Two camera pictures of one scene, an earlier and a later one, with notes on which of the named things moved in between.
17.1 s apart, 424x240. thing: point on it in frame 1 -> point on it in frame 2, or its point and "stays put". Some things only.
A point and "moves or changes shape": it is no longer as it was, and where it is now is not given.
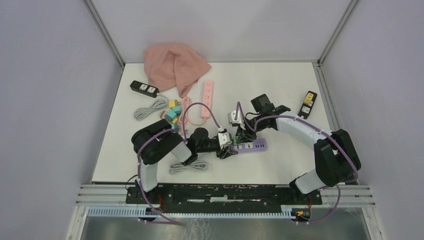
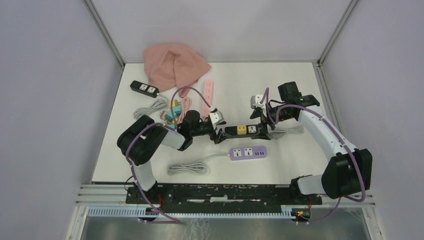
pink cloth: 170,66 stays put
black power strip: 147,89 stays put
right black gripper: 241,133 -> 262,134
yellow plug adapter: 173,103 stays put
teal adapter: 177,109 stays put
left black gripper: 227,153 -> 218,138
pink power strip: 207,93 stays put
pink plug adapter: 162,114 stays put
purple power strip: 258,144 moves or changes shape
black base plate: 227,198 stays put
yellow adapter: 308,100 moves or changes shape
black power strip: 305,110 moves or changes shape
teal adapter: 170,115 stays put
